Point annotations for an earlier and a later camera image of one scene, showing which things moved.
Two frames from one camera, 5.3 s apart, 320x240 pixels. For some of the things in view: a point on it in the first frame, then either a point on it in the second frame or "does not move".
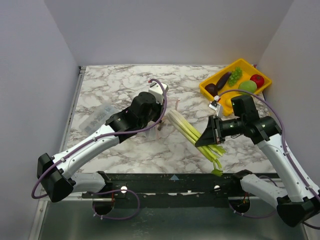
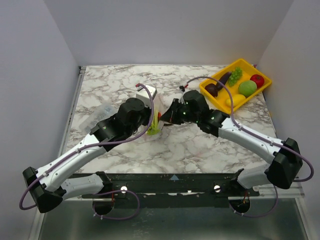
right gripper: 215,129 → 173,112
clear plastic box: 97,119 does not move
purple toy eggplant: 222,80 does not move
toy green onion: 212,152 → 154,129
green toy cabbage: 248,85 does not move
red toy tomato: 258,79 does not move
